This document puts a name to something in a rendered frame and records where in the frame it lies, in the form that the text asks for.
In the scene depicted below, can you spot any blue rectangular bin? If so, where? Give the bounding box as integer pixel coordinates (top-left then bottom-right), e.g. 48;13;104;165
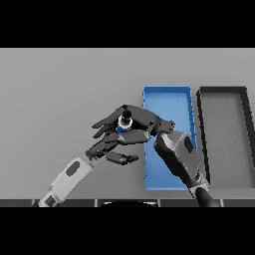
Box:
142;85;199;192

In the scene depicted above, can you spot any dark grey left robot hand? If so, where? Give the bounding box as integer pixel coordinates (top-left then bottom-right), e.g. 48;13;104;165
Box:
85;138;139;166

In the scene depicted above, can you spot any dark grey rectangular bin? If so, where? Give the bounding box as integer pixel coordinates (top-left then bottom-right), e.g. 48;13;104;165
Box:
195;86;255;190

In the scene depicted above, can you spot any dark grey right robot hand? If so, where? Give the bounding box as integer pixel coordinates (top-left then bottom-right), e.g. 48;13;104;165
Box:
91;104;176;144

